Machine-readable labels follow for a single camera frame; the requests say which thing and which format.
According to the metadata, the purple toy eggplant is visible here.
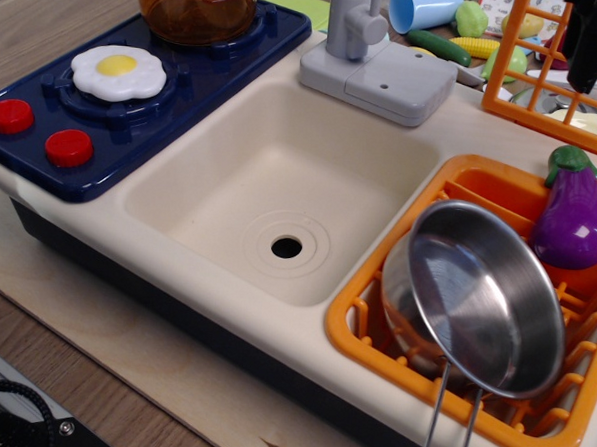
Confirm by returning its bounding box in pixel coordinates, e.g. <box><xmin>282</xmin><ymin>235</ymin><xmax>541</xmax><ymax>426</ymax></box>
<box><xmin>530</xmin><ymin>145</ymin><xmax>597</xmax><ymax>270</ymax></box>

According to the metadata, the yellow toy lemon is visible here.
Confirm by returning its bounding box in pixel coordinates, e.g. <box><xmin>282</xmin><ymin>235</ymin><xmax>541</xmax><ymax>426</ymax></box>
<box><xmin>501</xmin><ymin>14</ymin><xmax>544</xmax><ymax>39</ymax></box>

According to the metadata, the yellow toy corn cob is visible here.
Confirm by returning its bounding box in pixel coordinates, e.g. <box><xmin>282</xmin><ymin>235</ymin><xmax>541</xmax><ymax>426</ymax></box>
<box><xmin>450</xmin><ymin>37</ymin><xmax>500</xmax><ymax>60</ymax></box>

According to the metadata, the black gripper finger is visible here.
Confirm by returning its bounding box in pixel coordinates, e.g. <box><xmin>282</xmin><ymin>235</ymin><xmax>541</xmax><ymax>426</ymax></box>
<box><xmin>562</xmin><ymin>0</ymin><xmax>597</xmax><ymax>94</ymax></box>

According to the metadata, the grey toy faucet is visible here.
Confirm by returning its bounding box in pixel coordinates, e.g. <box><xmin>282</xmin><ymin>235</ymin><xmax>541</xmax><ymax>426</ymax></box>
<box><xmin>299</xmin><ymin>0</ymin><xmax>458</xmax><ymax>127</ymax></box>

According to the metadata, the right red stove knob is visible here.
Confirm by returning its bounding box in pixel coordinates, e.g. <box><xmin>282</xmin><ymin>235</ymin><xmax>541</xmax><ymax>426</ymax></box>
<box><xmin>44</xmin><ymin>129</ymin><xmax>94</xmax><ymax>168</ymax></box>

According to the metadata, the red stove knob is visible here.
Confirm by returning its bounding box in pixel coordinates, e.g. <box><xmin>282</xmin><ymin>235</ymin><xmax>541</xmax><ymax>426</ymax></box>
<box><xmin>0</xmin><ymin>99</ymin><xmax>35</xmax><ymax>135</ymax></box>
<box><xmin>44</xmin><ymin>129</ymin><xmax>94</xmax><ymax>168</ymax></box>

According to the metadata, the orange plastic grid rack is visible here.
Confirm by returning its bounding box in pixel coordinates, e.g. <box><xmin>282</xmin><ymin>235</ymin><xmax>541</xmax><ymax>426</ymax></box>
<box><xmin>482</xmin><ymin>0</ymin><xmax>597</xmax><ymax>154</ymax></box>

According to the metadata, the white toy fried egg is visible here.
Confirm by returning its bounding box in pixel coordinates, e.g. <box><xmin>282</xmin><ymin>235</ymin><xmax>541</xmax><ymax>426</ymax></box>
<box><xmin>70</xmin><ymin>45</ymin><xmax>167</xmax><ymax>103</ymax></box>

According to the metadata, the stainless steel pan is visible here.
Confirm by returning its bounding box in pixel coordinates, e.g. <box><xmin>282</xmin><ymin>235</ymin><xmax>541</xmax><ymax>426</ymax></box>
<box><xmin>380</xmin><ymin>199</ymin><xmax>565</xmax><ymax>423</ymax></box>

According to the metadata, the light blue plastic cup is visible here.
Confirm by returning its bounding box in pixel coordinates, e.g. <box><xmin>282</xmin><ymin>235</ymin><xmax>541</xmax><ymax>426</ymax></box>
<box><xmin>388</xmin><ymin>0</ymin><xmax>463</xmax><ymax>35</ymax></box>

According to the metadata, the green toy cucumber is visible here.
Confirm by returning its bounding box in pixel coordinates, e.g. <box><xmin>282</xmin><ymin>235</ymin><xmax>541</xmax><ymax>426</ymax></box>
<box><xmin>405</xmin><ymin>29</ymin><xmax>472</xmax><ymax>67</ymax></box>

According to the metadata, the left red stove knob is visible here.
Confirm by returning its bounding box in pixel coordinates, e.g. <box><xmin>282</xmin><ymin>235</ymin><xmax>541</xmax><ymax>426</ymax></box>
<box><xmin>0</xmin><ymin>99</ymin><xmax>35</xmax><ymax>135</ymax></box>

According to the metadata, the navy blue toy stove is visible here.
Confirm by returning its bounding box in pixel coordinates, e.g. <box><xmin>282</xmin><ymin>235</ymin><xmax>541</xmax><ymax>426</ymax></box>
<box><xmin>0</xmin><ymin>0</ymin><xmax>312</xmax><ymax>203</ymax></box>

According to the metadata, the green toy apple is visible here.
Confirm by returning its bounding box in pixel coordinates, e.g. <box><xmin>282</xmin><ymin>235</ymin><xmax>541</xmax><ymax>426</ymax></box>
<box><xmin>480</xmin><ymin>47</ymin><xmax>528</xmax><ymax>82</ymax></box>

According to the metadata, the cream toy kitchen sink unit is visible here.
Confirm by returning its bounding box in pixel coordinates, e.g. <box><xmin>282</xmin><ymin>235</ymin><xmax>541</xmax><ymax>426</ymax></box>
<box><xmin>0</xmin><ymin>33</ymin><xmax>597</xmax><ymax>447</ymax></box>

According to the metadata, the light green toy pepper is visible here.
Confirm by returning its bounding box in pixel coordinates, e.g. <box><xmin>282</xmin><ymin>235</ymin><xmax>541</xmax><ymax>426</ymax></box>
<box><xmin>454</xmin><ymin>0</ymin><xmax>489</xmax><ymax>38</ymax></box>

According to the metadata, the orange transparent toy pot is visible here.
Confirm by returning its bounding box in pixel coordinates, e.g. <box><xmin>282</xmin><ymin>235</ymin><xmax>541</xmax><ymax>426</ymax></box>
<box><xmin>138</xmin><ymin>0</ymin><xmax>257</xmax><ymax>46</ymax></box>

